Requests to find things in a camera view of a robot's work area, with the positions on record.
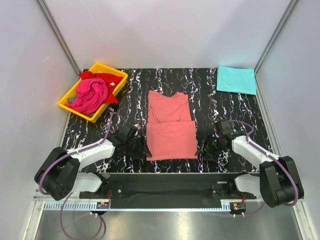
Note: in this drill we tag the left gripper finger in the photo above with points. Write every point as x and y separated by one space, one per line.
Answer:
138 157
146 150

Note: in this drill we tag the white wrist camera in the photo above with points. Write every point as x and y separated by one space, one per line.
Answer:
217 133
137 126

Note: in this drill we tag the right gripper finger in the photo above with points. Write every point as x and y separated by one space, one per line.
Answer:
208 157
203 148

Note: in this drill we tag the white slotted cable duct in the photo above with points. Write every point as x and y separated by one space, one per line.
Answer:
118 206

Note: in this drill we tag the folded turquoise t-shirt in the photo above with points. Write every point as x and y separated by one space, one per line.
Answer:
236 80

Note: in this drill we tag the red t-shirt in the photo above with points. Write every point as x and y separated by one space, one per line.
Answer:
111 82

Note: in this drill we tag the salmon pink t-shirt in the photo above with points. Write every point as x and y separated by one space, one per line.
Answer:
170 130

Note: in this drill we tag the left small circuit board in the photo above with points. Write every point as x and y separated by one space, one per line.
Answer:
102 205

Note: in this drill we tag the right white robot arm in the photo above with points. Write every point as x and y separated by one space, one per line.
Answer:
278 182

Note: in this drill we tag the right small circuit board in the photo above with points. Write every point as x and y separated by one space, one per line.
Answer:
239 206

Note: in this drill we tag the aluminium frame post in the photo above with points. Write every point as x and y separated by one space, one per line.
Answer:
277 31
58 35

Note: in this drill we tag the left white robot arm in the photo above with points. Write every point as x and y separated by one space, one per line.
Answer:
61 172

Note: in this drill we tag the right aluminium frame post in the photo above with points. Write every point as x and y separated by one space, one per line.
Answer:
277 31

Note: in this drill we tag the magenta t-shirt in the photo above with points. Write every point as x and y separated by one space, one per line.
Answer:
90 95

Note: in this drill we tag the small circuit board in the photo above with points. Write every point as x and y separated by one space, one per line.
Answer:
102 205
239 206

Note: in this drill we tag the left aluminium frame post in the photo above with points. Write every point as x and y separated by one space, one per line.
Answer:
58 35

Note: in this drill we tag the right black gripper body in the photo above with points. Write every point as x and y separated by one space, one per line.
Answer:
214 146

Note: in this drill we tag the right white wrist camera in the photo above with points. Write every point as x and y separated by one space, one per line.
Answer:
217 133

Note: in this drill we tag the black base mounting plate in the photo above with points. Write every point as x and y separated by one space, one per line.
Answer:
182 189

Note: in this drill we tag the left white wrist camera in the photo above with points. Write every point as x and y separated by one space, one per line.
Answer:
137 126

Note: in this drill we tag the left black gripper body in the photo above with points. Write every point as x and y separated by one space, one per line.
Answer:
135 147

